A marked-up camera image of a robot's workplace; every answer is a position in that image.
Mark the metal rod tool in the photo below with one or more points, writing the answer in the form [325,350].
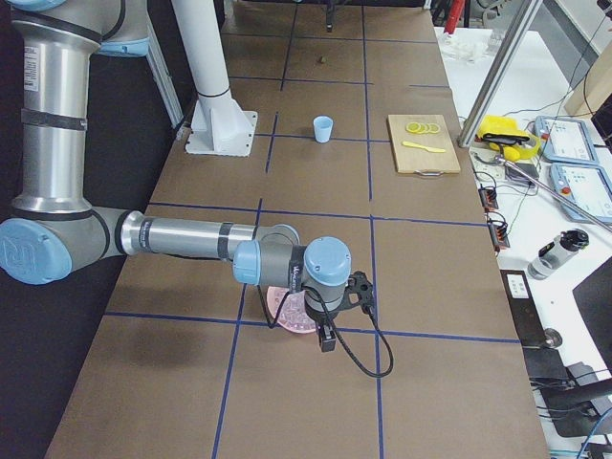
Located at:
[500,160]

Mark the pile of clear ice cubes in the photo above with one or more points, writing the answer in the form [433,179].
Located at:
[293,316]

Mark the red object at corner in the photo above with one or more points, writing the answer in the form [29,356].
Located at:
[454,15]

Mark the light blue cup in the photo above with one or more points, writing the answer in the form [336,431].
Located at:
[323,127]

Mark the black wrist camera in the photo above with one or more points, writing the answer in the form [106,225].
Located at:
[359,292]

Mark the bamboo cutting board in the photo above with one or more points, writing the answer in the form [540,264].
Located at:
[416,161]

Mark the aluminium frame post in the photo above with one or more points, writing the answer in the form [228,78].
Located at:
[514,35]

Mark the lemon slices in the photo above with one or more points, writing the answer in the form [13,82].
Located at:
[422,128]

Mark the lower blue teach pendant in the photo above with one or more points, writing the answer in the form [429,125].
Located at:
[586,185]

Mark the clear water bottle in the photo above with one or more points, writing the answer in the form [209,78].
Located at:
[558,252]

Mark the yellow cloth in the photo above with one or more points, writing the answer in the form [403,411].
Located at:
[503,134]

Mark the crumpled clear plastic bag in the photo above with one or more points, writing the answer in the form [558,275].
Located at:
[453,46]

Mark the yellow plastic knife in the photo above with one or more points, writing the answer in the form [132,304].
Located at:
[429,149]

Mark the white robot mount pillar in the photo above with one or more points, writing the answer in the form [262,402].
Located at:
[219,126]

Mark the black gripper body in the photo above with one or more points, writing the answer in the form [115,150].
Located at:
[322,319]
[329,16]

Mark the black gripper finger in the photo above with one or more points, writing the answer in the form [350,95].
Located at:
[327,344]

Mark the pink bowl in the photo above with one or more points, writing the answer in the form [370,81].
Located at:
[274,297]

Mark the upper blue teach pendant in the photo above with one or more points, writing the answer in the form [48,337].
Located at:
[565,140]

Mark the blue teach pendant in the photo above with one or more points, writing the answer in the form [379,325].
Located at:
[565,140]
[586,185]

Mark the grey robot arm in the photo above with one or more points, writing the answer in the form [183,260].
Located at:
[128,145]

